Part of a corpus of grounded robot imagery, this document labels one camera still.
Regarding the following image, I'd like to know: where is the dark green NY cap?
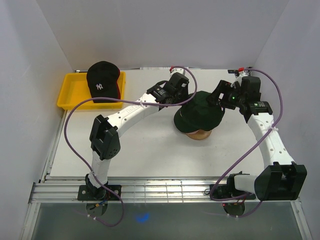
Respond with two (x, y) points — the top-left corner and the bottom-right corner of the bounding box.
(173, 91), (225, 134)

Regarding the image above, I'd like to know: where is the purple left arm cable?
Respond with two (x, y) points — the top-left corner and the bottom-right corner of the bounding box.
(63, 66), (198, 228)

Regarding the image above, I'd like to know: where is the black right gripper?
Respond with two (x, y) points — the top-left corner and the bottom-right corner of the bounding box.
(206, 80), (245, 111)

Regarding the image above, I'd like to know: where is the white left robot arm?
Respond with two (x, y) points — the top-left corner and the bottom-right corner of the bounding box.
(85, 68), (189, 200)

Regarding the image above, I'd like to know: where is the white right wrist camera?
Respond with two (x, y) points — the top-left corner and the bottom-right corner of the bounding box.
(233, 67), (251, 85)

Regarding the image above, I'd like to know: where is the black NY cap red brim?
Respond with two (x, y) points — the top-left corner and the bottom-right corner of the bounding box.
(86, 61), (121, 99)

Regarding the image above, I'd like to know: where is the aluminium front rail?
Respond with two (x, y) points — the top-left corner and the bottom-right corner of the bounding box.
(28, 176), (301, 205)

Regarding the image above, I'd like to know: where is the black blue logo sticker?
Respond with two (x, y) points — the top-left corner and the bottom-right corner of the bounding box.
(227, 69), (238, 74)

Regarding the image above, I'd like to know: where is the black baseball cap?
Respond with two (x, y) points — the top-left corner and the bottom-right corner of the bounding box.
(186, 129), (212, 135)

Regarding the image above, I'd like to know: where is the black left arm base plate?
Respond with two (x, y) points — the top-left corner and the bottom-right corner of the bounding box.
(77, 184), (122, 201)

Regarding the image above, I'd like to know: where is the wooden hat stand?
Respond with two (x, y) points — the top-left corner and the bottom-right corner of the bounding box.
(185, 134), (211, 141)

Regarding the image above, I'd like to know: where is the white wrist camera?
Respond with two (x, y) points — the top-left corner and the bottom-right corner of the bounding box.
(169, 66), (186, 76)
(233, 67), (251, 85)

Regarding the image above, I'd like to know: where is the yellow plastic tray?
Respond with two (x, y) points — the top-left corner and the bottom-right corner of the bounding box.
(57, 72), (123, 110)

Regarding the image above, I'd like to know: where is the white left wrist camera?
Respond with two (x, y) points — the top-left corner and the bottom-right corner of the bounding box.
(169, 66), (186, 76)

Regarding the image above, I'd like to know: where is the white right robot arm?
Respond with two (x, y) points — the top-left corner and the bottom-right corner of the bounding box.
(207, 75), (307, 202)

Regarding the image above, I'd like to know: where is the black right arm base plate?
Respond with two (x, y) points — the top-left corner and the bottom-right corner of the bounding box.
(212, 184), (256, 201)

